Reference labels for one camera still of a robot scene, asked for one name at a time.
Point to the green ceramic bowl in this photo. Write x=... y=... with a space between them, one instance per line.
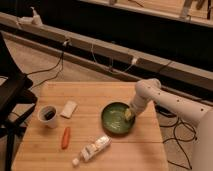
x=113 y=118

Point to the orange carrot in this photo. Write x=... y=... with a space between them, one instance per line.
x=65 y=138

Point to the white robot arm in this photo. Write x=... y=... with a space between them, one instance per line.
x=198 y=114

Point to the white sponge block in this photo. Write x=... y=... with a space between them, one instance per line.
x=68 y=109

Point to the black chair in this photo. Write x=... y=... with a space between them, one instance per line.
x=14 y=90

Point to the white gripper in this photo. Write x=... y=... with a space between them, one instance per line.
x=137 y=106

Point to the white paper cup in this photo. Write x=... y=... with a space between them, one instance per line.
x=47 y=115

